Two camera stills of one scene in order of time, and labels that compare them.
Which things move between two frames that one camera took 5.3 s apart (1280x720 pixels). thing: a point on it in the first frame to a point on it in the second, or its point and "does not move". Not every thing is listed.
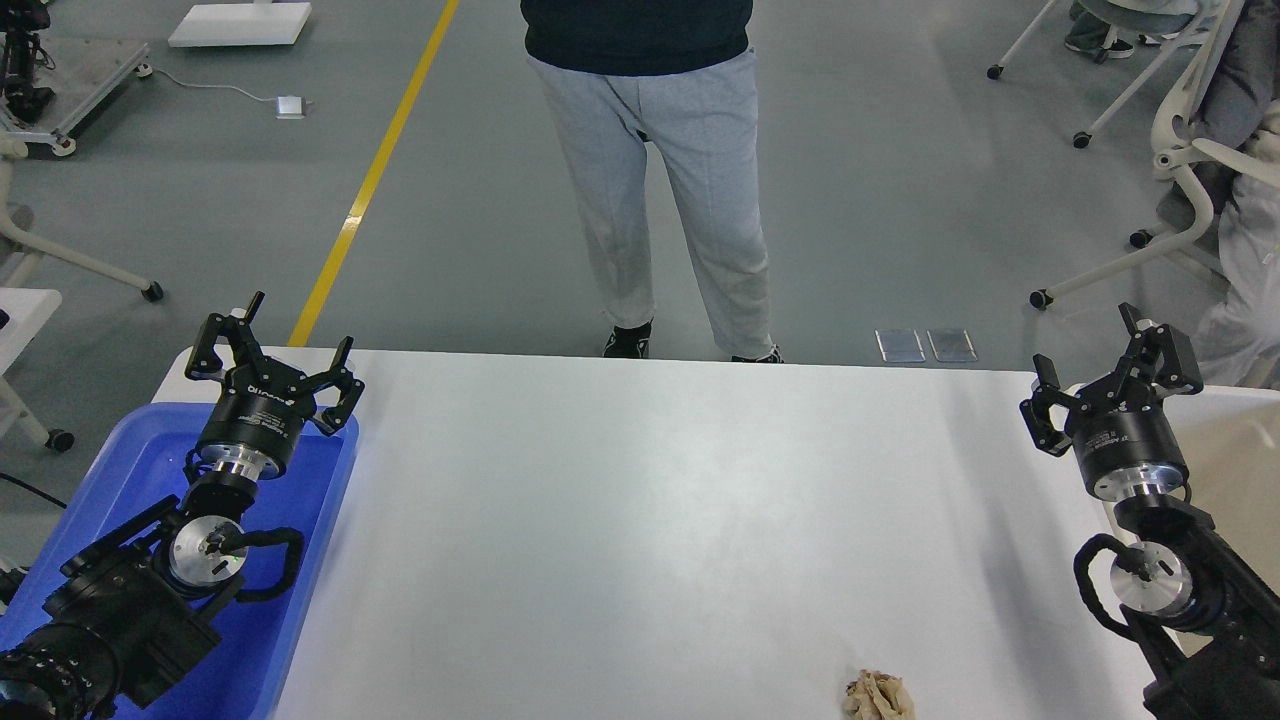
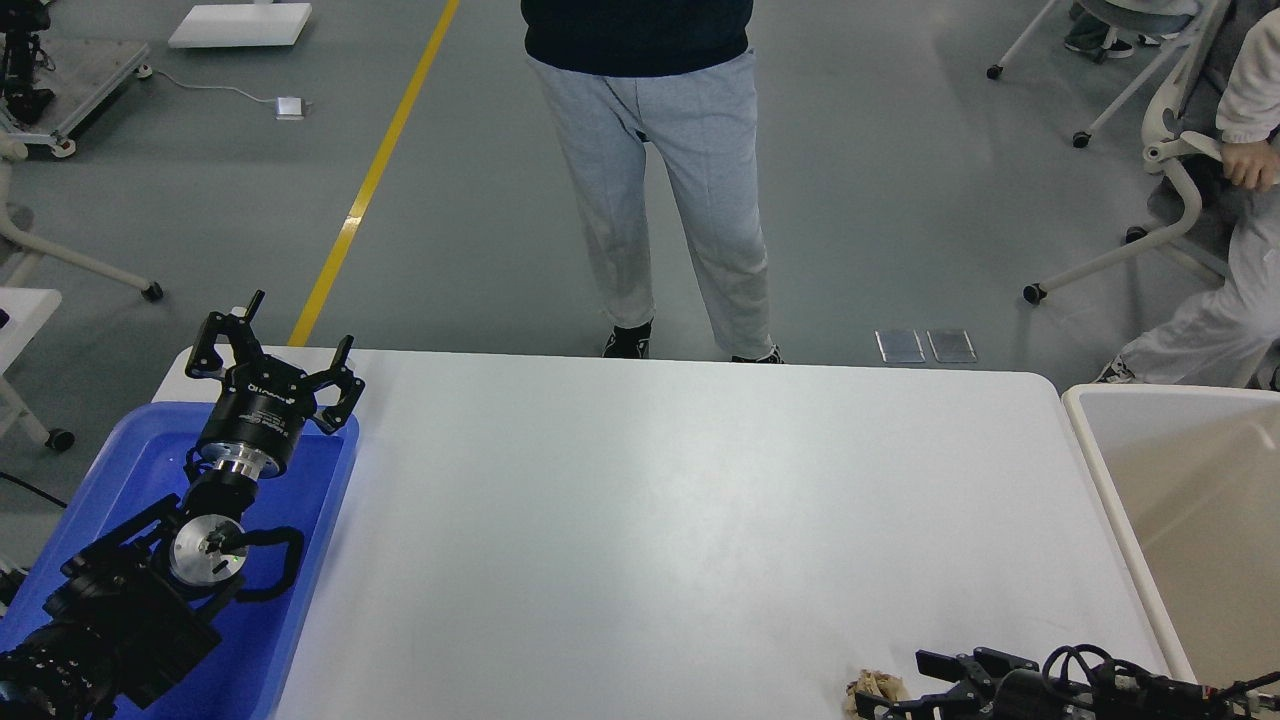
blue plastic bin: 141,468 does not move
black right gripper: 1120,429 to 976,673
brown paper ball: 874,696 does not move
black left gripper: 256,422 does not move
